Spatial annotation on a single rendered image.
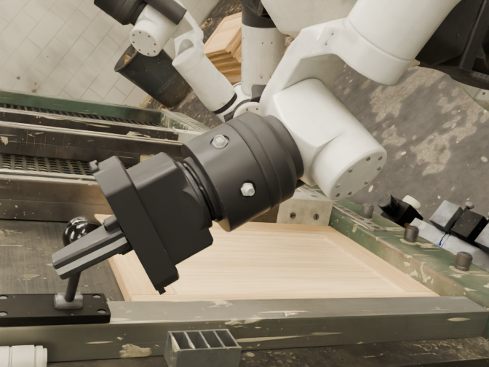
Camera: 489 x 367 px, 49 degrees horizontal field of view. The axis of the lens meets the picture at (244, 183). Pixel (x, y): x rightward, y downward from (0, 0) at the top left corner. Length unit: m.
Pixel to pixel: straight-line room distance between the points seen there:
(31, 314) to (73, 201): 0.43
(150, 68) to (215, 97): 4.22
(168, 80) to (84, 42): 1.32
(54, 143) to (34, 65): 4.79
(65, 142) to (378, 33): 1.11
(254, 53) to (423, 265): 0.52
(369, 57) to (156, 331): 0.34
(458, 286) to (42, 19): 5.75
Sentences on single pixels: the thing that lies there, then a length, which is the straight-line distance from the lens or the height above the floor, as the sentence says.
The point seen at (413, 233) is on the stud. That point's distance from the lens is 1.04.
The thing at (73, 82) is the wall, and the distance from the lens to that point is 6.28.
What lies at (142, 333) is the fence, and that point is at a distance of 0.59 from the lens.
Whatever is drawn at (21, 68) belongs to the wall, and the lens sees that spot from 6.20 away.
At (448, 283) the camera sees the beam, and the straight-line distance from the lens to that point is 0.90.
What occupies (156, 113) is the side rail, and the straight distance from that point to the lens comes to 2.46.
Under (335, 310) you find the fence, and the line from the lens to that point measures 0.69.
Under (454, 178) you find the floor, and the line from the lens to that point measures 2.36.
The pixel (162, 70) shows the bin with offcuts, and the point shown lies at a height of 0.34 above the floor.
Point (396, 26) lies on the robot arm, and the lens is 0.44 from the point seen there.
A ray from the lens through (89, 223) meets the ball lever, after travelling 0.49.
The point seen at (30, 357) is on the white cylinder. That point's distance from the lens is 0.54.
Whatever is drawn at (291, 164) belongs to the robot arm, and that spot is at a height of 1.36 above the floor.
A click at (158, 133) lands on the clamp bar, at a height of 1.08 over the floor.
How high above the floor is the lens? 1.59
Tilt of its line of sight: 28 degrees down
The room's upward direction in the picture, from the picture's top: 50 degrees counter-clockwise
